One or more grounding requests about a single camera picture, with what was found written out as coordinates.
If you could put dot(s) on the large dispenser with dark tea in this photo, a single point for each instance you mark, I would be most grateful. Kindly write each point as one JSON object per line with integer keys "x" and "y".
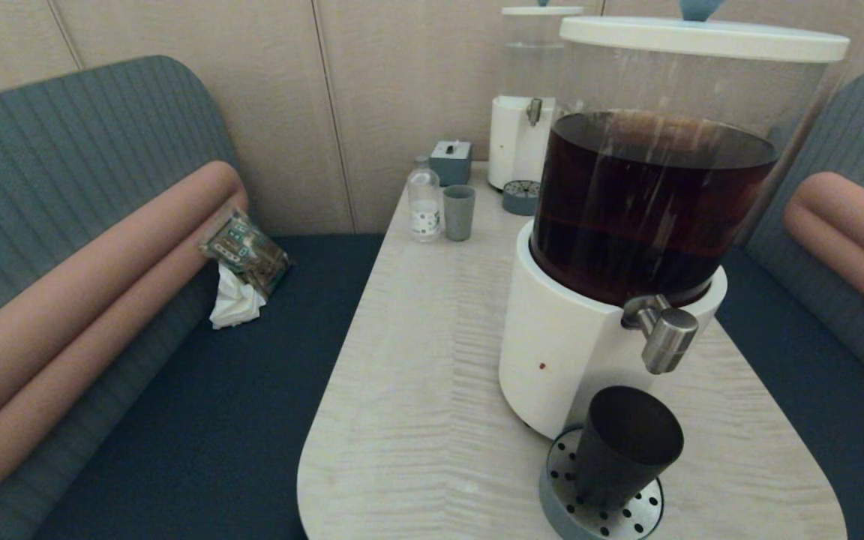
{"x": 574, "y": 352}

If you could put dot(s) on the large metal dispenser tap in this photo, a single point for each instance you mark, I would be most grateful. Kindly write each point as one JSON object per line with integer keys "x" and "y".
{"x": 668, "y": 337}

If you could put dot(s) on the dark brown plastic cup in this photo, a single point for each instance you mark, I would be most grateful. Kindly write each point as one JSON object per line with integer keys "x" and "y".
{"x": 619, "y": 450}

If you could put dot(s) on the grey-blue cup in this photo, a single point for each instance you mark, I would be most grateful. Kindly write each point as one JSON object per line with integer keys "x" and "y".
{"x": 459, "y": 214}

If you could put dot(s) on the clear plastic bottle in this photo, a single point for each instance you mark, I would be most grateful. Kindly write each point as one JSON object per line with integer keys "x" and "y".
{"x": 424, "y": 202}

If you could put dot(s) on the grey-blue square box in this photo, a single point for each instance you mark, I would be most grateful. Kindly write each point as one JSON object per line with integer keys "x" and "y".
{"x": 451, "y": 165}

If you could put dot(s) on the small blue perforated drip tray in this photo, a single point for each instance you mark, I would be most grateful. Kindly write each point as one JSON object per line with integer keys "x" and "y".
{"x": 520, "y": 196}

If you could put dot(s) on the small white clear dispenser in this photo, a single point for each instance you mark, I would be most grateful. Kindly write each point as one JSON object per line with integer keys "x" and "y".
{"x": 511, "y": 142}

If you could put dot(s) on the green snack packet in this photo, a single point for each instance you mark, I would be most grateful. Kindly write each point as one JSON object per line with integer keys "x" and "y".
{"x": 248, "y": 251}

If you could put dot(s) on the small metal dispenser tap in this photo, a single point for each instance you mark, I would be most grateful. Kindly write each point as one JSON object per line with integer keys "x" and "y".
{"x": 534, "y": 111}

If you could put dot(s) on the crumpled white tissue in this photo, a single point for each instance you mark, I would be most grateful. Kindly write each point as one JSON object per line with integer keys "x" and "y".
{"x": 235, "y": 304}

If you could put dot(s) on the small white dispenser lid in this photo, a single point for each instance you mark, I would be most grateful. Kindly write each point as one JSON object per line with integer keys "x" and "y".
{"x": 544, "y": 10}

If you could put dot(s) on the round metal drip tray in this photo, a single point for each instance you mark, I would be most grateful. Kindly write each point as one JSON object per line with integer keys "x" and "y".
{"x": 631, "y": 519}

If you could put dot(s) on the large white dispenser lid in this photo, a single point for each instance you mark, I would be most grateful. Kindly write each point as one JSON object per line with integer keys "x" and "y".
{"x": 702, "y": 37}

